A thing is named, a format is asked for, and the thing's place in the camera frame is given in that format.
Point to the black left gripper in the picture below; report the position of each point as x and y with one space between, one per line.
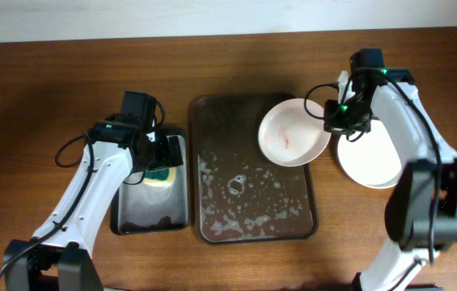
165 160

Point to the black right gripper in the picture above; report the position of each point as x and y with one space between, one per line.
331 123

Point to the green yellow sponge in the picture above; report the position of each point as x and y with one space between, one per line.
160 178

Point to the white plate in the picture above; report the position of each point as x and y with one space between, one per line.
374 144

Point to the pink plate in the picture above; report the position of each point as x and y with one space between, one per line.
292 133

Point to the grey-white plate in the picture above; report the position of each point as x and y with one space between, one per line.
376 173

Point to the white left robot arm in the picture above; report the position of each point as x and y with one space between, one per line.
132 169

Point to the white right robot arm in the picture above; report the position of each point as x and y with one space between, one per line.
421 214

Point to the black soapy water tray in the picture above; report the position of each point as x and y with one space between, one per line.
139 208

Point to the brown serving tray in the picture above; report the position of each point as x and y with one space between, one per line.
240 196

